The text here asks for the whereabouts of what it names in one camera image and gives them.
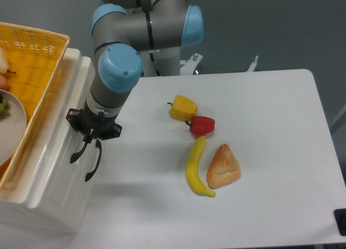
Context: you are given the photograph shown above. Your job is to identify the triangular pastry bread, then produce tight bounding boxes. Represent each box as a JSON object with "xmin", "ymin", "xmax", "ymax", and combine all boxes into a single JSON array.
[{"xmin": 206, "ymin": 143, "xmax": 241, "ymax": 189}]

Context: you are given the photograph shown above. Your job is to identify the black drawer handle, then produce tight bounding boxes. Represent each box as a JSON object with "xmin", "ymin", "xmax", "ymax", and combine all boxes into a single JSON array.
[
  {"xmin": 84, "ymin": 139, "xmax": 102, "ymax": 182},
  {"xmin": 70, "ymin": 142, "xmax": 89, "ymax": 164}
]

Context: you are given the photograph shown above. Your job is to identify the pale pear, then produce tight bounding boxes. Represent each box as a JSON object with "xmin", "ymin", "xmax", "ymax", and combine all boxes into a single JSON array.
[{"xmin": 0, "ymin": 48, "xmax": 16, "ymax": 74}]

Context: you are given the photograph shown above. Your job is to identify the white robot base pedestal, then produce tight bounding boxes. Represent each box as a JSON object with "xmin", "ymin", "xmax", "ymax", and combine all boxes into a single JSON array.
[{"xmin": 139, "ymin": 47, "xmax": 258, "ymax": 77}]

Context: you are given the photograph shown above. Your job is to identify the yellow banana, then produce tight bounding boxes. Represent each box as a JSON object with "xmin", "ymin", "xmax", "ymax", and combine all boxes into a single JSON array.
[{"xmin": 185, "ymin": 135, "xmax": 216, "ymax": 198}]

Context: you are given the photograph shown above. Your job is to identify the black bottom drawer handle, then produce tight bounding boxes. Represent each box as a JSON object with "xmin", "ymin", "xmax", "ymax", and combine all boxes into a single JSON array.
[{"xmin": 84, "ymin": 139, "xmax": 102, "ymax": 182}]

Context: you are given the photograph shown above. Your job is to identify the pink peach fruit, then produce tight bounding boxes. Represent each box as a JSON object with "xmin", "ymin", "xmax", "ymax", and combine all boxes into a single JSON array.
[{"xmin": 0, "ymin": 75, "xmax": 9, "ymax": 90}]

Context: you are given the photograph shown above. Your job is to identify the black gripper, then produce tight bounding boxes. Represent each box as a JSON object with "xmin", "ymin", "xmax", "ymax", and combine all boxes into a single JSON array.
[{"xmin": 66, "ymin": 104, "xmax": 122, "ymax": 143}]

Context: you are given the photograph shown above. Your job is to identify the red bell pepper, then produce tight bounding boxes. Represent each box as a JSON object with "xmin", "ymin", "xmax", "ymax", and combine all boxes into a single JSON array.
[{"xmin": 185, "ymin": 116, "xmax": 215, "ymax": 136}]

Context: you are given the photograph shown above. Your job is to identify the white plate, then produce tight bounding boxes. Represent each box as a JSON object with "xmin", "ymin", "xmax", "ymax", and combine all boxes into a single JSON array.
[{"xmin": 1, "ymin": 90, "xmax": 27, "ymax": 166}]

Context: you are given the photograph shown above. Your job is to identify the yellow bell pepper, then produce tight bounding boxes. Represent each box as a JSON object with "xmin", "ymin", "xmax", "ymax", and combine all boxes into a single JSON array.
[{"xmin": 168, "ymin": 95, "xmax": 198, "ymax": 121}]

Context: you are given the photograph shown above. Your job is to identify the black object at edge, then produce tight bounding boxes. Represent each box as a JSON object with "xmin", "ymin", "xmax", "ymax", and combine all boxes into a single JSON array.
[{"xmin": 334, "ymin": 208, "xmax": 346, "ymax": 237}]

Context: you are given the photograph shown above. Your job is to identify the yellow woven basket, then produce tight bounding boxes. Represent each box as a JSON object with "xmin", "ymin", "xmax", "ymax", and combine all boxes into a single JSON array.
[{"xmin": 1, "ymin": 22, "xmax": 70, "ymax": 188}]

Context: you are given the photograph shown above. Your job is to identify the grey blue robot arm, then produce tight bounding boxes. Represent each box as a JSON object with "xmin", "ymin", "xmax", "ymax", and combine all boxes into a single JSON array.
[{"xmin": 66, "ymin": 0, "xmax": 204, "ymax": 144}]

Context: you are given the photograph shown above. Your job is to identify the white drawer cabinet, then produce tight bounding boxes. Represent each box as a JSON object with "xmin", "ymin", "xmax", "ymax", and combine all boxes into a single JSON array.
[{"xmin": 1, "ymin": 48, "xmax": 99, "ymax": 233}]

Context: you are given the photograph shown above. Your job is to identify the green grapes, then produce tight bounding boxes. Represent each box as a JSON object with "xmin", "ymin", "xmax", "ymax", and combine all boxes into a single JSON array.
[{"xmin": 0, "ymin": 97, "xmax": 10, "ymax": 120}]

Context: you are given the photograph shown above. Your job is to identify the black top drawer handle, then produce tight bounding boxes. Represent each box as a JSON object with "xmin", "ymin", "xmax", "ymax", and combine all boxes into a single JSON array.
[{"xmin": 70, "ymin": 142, "xmax": 89, "ymax": 164}]

